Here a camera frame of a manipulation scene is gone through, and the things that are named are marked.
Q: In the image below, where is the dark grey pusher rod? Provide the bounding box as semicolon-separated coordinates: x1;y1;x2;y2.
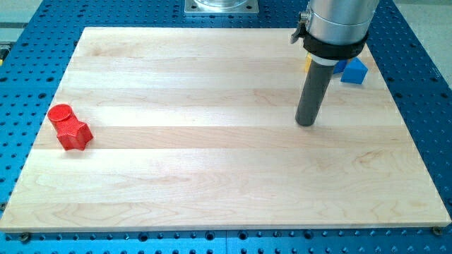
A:
295;61;335;126

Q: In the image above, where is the red cylinder block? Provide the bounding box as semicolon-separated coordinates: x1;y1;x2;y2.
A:
47;104;74;132

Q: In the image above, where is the blue perforated metal table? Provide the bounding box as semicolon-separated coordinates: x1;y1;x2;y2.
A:
1;1;451;253

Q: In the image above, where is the yellow block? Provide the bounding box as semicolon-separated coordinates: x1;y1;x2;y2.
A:
304;53;312;73

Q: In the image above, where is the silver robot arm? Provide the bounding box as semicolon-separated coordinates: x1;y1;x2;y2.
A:
290;0;379;66

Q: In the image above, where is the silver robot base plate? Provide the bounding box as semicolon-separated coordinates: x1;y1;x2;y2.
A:
184;0;259;14

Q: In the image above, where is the red star block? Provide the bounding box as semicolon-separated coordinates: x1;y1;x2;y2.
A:
55;117;93;150

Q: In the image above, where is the blue triangular block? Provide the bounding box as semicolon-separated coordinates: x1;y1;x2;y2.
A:
340;58;369;85

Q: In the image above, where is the blue block behind rod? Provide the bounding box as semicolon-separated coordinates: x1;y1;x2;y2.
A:
333;59;348;74

